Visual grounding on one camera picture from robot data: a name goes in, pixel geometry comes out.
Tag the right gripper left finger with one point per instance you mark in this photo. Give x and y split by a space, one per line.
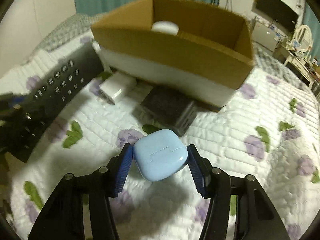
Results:
62 216

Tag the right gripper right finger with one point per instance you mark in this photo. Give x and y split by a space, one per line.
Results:
256 216

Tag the black remote control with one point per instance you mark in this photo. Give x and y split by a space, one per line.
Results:
25 123

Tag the light blue earbud case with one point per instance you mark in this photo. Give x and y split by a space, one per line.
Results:
160 155

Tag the white charger adapter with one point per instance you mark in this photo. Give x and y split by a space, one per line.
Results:
117 86

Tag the black square box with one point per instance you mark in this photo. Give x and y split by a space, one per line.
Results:
171 108

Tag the white dressing table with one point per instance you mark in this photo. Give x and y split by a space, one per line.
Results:
297 65

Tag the brown cardboard box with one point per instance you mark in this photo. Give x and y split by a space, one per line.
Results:
209 58

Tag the silver mini fridge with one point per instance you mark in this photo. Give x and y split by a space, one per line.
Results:
265 37

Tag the oval vanity mirror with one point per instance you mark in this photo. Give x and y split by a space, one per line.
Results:
302 39

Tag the grey checkered bedsheet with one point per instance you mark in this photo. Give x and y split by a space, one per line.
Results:
69 29

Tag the white round object in box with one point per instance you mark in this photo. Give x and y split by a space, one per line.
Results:
165 27

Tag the black wall television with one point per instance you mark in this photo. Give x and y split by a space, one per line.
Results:
279 12

